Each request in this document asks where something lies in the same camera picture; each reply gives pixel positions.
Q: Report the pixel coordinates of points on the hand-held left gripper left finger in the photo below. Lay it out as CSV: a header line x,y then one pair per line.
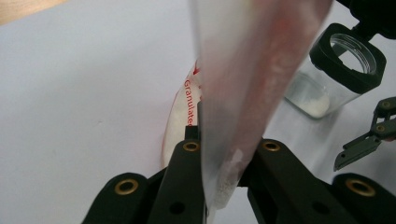
x,y
191,132

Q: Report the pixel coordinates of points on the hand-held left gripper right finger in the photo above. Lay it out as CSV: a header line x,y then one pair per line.
x,y
248,174

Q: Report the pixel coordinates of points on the glass jar with black lid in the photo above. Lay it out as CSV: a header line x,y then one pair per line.
x,y
320,59

